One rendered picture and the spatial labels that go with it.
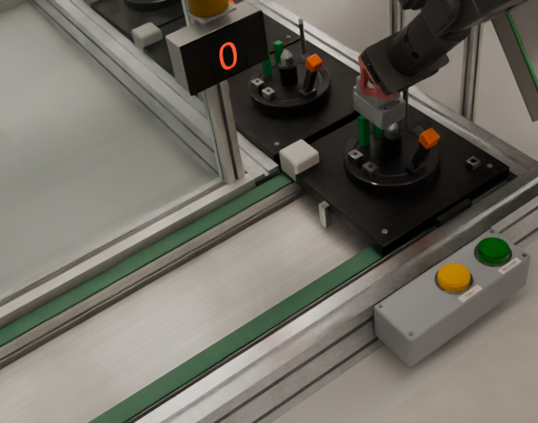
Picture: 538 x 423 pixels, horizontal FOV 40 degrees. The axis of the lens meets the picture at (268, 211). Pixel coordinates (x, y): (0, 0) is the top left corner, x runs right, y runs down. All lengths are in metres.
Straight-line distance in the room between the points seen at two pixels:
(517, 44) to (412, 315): 0.44
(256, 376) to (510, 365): 0.34
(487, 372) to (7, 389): 0.62
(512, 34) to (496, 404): 0.52
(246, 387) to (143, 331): 0.20
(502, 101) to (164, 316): 0.75
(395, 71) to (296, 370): 0.39
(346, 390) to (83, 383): 0.34
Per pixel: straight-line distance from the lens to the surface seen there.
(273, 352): 0.93
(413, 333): 0.93
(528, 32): 1.22
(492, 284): 0.99
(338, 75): 1.32
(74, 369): 1.03
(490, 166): 1.13
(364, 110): 1.07
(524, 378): 1.03
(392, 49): 0.96
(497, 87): 1.48
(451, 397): 1.00
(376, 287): 0.98
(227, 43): 0.96
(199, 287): 1.06
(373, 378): 1.01
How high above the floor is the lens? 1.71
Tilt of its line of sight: 44 degrees down
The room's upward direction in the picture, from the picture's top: 9 degrees counter-clockwise
